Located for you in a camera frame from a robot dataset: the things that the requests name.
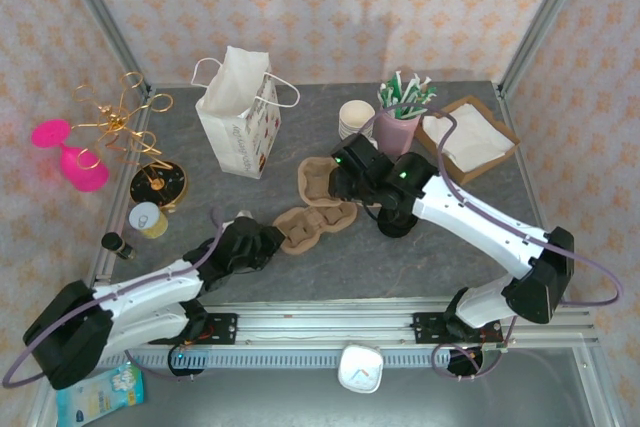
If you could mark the brown pulp cup carrier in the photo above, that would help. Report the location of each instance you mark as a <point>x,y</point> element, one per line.
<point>300,234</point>
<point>312,182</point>

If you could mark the white printed paper bag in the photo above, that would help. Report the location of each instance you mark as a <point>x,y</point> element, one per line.
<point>235,137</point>

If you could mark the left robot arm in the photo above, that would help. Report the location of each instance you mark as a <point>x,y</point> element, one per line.
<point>150,292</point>

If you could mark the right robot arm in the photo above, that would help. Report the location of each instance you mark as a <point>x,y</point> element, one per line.
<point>475,222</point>

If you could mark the blue wet wipes pack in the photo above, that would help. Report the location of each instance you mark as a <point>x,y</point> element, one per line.
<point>100,397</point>

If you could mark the pink straw holder cup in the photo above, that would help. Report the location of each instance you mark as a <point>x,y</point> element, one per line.
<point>395,134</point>

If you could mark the stack of paper cups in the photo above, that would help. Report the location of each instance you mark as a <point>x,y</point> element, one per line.
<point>356,114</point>

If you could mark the green white wrapped straw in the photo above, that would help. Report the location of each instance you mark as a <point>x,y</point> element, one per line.
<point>411,89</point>
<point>395,87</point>
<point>429,97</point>
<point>384,97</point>
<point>426,84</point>

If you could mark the brown cardboard tray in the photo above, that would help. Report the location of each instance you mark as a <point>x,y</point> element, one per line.
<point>465,174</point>

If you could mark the gold tin can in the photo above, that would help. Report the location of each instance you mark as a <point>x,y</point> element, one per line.
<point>147,221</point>

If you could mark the white paper napkins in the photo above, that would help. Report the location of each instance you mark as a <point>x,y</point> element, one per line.
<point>470,137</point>

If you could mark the small black bottle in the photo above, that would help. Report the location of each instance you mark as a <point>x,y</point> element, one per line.
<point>117,245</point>

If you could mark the white square device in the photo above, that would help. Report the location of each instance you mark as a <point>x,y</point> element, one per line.
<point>361,369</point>

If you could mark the pink plastic goblet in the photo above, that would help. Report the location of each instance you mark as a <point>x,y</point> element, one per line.
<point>75,162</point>

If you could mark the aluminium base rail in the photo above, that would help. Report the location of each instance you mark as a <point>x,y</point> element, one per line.
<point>325,327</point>

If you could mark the aluminium frame post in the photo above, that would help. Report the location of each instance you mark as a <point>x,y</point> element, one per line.
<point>100,12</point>
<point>545,17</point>

